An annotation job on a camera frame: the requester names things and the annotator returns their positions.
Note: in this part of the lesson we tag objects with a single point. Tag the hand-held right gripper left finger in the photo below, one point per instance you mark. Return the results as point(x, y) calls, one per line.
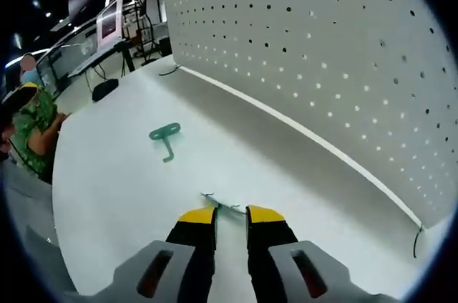
point(179, 267)

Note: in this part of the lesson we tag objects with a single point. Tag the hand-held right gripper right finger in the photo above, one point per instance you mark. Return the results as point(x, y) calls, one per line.
point(286, 267)

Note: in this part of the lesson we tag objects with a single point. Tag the green hook assembly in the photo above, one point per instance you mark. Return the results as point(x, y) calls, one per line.
point(165, 132)
point(223, 206)

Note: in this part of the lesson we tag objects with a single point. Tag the white perforated mounting plate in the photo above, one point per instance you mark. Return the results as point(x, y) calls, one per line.
point(304, 48)

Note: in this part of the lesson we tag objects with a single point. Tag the grey desk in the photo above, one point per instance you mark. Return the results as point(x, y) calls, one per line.
point(93, 59)

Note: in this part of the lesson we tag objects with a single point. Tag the black bag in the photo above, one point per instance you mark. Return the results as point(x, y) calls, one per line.
point(105, 89)

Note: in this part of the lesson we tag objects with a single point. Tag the pink-screen monitor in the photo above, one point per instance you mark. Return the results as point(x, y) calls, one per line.
point(109, 21)

